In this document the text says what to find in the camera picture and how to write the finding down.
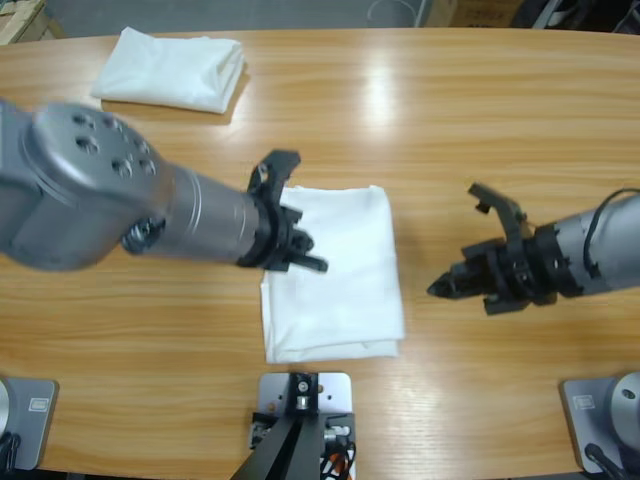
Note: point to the white t-shirt with black print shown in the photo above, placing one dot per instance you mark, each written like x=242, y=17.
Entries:
x=350, y=290

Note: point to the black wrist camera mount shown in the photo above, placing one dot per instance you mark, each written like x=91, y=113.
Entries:
x=505, y=207
x=277, y=167

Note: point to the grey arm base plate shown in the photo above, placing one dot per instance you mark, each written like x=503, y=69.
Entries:
x=30, y=425
x=595, y=415

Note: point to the grey metal frame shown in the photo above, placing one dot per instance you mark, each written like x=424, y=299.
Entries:
x=620, y=15

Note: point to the wooden crate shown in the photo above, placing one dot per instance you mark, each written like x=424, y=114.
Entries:
x=25, y=17

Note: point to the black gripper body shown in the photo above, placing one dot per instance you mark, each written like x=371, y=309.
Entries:
x=530, y=270
x=280, y=240

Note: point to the brown cardboard box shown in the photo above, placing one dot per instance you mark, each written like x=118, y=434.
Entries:
x=470, y=11

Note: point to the dark camera stand post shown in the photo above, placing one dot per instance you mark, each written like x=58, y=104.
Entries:
x=295, y=450

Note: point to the white mounting block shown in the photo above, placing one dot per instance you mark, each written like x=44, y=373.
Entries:
x=335, y=395

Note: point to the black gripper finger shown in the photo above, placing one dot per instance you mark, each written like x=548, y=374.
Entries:
x=457, y=282

